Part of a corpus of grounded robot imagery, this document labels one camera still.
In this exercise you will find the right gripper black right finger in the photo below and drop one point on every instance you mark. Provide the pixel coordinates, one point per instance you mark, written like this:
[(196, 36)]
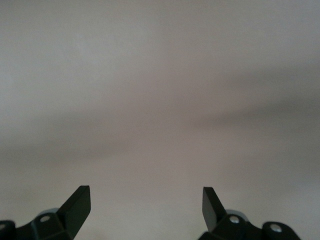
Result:
[(212, 212)]

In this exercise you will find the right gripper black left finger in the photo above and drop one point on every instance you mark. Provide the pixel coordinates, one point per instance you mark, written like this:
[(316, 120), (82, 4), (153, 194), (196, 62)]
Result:
[(72, 215)]

